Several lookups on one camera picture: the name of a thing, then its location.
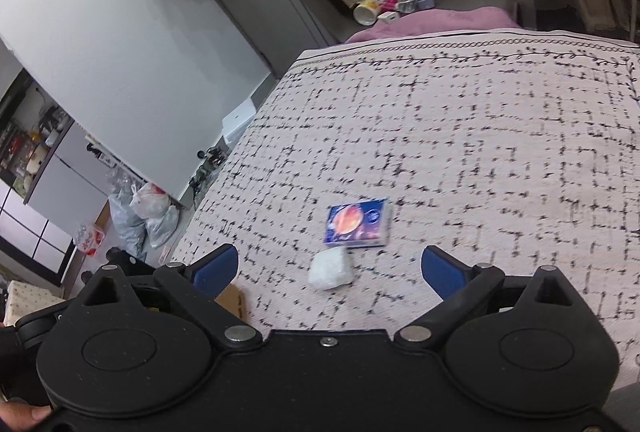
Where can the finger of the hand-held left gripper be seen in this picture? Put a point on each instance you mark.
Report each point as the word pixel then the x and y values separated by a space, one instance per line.
pixel 40 324

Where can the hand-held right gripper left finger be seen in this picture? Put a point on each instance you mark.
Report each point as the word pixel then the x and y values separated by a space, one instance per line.
pixel 215 268

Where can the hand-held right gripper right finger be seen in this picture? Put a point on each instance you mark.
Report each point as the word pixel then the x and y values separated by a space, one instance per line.
pixel 442 271

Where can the brown cardboard box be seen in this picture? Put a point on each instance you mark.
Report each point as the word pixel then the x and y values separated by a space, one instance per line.
pixel 231 301

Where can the blue tissue pack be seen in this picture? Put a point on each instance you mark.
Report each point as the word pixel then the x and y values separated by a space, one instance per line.
pixel 357 222

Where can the white soft pack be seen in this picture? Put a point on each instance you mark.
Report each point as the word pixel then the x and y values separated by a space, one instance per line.
pixel 330 268

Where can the person's left hand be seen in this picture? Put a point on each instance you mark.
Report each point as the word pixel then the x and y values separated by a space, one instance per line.
pixel 22 418

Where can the beige dotted cloth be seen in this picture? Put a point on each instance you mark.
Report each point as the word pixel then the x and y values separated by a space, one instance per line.
pixel 35 297

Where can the white plastic bag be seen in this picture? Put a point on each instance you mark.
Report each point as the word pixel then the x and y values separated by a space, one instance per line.
pixel 150 204

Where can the red-white package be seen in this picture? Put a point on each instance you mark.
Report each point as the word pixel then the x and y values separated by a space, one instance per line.
pixel 91 239

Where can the grey plastic bag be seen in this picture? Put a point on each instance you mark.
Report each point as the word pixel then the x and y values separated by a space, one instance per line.
pixel 125 222

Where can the white floor cabinet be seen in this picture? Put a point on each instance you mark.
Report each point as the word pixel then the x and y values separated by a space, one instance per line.
pixel 50 192

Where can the white box appliance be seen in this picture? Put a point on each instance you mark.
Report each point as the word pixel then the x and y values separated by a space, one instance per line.
pixel 239 119

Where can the pink bed sheet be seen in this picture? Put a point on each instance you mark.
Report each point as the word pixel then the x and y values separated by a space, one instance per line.
pixel 435 22

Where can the small white box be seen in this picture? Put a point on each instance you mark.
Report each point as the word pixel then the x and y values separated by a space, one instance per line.
pixel 389 17

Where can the white paper cup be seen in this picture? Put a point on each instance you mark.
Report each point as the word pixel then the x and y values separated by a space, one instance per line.
pixel 366 10

